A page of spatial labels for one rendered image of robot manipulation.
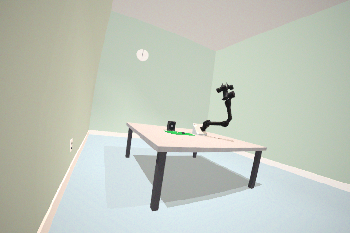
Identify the black cooling fan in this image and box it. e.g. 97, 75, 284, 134
167, 121, 176, 131

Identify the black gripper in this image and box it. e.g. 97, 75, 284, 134
216, 83, 234, 94

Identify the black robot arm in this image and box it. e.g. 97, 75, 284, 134
200, 85, 235, 132

